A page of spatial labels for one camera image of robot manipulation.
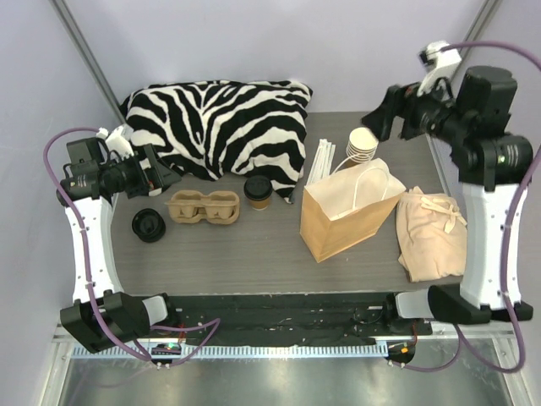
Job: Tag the white wrapped straw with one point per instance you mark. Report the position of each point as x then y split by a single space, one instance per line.
326 166
322 161
319 158

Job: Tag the black lid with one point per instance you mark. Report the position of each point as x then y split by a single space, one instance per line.
257 188
148 225

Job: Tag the white wrapped straw middle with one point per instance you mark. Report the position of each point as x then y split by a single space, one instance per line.
322 161

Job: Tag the cardboard cup carrier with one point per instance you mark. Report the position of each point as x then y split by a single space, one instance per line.
220 207

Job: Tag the white wrapped straw right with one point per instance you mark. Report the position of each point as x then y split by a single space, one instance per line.
326 166

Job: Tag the stack of paper cups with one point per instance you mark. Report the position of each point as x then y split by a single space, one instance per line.
361 147

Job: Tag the white wrapped straw left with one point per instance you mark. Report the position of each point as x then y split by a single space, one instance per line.
319 158

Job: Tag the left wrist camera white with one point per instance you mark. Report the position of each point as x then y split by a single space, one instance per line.
118 140

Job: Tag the beige cloth bag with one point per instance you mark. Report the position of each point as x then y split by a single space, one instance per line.
432 236

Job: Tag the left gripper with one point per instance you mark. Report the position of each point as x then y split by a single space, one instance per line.
143 172

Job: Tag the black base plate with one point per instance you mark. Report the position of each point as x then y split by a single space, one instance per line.
285 320

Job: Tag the aluminium rail frame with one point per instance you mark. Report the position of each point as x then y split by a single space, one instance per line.
438 368

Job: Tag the zebra print pillow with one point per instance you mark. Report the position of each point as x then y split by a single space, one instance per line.
213 127

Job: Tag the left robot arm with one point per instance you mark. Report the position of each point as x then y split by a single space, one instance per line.
101 309

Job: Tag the single paper cup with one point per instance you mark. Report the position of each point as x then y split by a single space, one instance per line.
260 205

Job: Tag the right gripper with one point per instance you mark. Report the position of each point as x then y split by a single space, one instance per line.
407 112

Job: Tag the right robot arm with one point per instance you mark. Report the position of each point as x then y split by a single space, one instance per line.
492 164

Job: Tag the brown paper bag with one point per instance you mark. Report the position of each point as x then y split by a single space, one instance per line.
348 207

